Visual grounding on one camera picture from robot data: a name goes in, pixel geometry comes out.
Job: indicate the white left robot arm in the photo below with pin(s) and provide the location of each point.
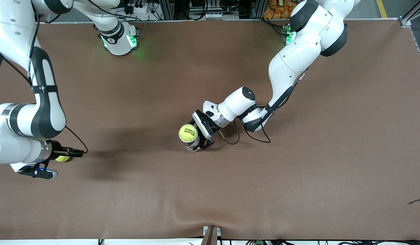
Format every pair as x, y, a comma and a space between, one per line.
298, 58

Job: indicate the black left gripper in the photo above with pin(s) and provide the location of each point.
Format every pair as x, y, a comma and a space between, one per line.
208, 143

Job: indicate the white power strip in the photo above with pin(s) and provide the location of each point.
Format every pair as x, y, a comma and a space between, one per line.
141, 9

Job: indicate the white terminal block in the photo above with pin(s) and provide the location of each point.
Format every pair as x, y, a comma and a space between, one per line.
213, 15

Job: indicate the brown table mat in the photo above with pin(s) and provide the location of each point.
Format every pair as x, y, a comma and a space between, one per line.
210, 187

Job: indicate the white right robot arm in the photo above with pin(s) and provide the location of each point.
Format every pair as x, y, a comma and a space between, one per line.
12, 30

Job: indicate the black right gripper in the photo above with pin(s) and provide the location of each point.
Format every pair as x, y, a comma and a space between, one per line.
56, 147

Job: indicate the plain yellow tennis ball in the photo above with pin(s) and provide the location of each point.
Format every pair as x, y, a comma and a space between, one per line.
63, 159

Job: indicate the small black twig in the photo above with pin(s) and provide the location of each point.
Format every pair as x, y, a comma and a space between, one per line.
417, 201

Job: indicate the aluminium frame profile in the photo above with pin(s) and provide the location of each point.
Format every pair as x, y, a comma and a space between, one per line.
405, 23
166, 8

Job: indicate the clear tennis ball can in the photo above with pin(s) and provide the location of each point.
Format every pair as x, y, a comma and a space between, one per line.
192, 147

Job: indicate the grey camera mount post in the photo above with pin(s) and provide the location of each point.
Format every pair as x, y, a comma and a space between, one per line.
211, 236

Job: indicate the yellow tennis ball black print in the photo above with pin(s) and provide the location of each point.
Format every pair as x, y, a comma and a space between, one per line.
186, 134

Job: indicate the black electronics box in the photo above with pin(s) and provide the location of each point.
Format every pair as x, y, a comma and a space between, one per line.
196, 4

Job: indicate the orange packets pile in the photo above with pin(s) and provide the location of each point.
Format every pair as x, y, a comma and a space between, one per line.
278, 8

